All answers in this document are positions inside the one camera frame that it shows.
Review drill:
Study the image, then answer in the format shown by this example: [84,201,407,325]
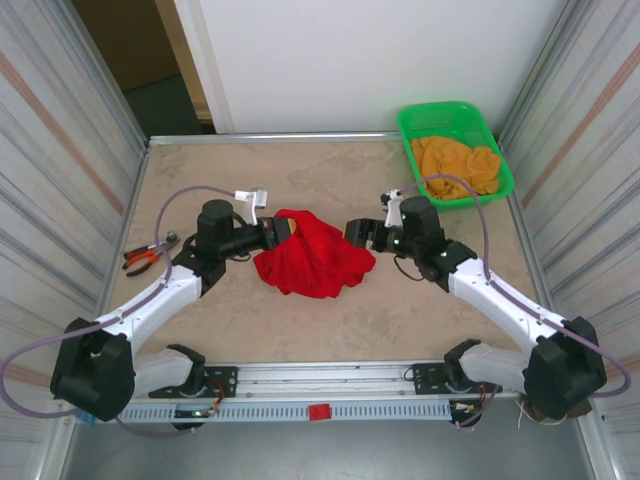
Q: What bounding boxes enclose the red t-shirt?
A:
[253,209,377,300]

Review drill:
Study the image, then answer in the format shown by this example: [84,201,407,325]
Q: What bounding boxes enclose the green plastic basket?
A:
[396,101,516,214]

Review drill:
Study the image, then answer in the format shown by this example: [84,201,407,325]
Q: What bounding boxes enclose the mustard yellow cloth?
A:
[409,135,503,201]

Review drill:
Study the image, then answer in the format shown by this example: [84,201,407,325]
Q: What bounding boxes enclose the small black controller board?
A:
[451,399,484,420]
[173,405,221,420]

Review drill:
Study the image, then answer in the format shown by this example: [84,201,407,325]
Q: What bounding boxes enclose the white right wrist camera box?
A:
[380,188,406,229]

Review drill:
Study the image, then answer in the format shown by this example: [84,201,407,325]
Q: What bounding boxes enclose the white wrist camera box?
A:
[233,187,271,226]
[380,188,406,229]

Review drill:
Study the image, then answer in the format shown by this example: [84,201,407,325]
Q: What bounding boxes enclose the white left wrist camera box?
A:
[233,187,271,226]

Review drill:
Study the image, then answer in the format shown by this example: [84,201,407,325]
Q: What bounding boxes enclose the orange-handled pliers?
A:
[122,230,181,278]

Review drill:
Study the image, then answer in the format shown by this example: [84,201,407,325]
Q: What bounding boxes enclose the aluminium mounting rail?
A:
[134,355,531,402]

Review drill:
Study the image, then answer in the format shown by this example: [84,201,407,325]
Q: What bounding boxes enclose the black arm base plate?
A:
[148,366,238,400]
[412,360,503,396]

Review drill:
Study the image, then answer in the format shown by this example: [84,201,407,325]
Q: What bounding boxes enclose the white slotted cable duct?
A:
[119,401,454,422]

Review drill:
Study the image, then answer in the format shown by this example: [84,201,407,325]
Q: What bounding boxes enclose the beige door frame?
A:
[153,0,217,135]

